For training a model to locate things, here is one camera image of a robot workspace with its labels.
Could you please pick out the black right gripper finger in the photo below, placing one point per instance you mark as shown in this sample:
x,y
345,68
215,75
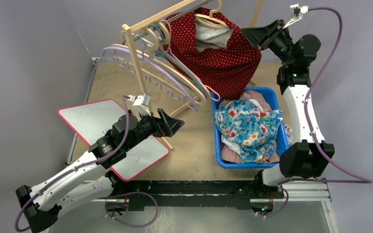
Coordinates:
x,y
256,36
275,30

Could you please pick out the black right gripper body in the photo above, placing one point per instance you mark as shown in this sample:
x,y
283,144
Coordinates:
x,y
268,35

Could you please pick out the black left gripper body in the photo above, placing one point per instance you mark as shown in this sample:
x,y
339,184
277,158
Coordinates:
x,y
160,130

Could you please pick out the red polka dot dress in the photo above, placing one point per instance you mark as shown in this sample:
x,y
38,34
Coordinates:
x,y
226,70

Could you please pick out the cream hanger of dress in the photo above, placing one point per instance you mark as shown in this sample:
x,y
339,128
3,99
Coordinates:
x,y
209,20

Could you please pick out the white cloth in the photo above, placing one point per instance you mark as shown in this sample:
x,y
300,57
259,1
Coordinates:
x,y
237,148

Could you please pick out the pink pleated skirt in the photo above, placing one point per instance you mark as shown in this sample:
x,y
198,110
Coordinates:
x,y
254,95

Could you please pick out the teal hanger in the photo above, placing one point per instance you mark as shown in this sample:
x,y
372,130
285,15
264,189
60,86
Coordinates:
x,y
150,30

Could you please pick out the cream wooden hanger front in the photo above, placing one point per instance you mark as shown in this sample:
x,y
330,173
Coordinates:
x,y
141,46

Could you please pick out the cream wooden hanger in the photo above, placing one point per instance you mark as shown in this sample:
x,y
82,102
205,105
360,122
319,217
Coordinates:
x,y
163,28
141,46

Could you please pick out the blue floral garment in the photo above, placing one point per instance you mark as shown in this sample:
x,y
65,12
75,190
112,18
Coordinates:
x,y
247,128

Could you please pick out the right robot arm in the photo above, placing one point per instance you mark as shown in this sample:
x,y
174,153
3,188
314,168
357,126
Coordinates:
x,y
308,156

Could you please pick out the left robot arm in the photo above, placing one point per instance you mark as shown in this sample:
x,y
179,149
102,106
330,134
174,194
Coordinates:
x,y
42,204

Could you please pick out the red-edged whiteboard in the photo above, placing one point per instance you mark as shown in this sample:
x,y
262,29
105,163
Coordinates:
x,y
92,120

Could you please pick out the marker pen pack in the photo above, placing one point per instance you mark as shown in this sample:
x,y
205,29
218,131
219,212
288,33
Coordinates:
x,y
289,134

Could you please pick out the wooden clothes rack frame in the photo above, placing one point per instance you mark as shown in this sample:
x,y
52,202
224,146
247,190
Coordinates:
x,y
131,34

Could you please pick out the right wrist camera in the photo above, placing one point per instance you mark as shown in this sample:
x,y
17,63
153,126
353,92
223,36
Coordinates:
x,y
297,13

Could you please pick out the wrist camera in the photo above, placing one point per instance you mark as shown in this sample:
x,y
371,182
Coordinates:
x,y
297,13
141,103

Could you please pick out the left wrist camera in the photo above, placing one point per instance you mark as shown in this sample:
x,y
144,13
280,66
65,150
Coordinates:
x,y
141,103

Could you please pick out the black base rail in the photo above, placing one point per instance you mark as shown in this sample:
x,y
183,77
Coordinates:
x,y
242,195

